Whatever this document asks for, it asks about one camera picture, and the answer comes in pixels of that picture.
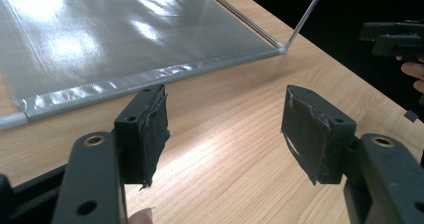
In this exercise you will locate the grey fabric shoe rack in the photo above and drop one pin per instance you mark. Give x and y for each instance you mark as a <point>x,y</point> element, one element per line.
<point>100,50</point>

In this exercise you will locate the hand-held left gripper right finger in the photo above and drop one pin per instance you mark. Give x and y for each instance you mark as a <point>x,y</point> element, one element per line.
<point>316,134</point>

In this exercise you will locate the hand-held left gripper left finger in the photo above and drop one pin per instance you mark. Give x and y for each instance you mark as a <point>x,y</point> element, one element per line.
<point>140,140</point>

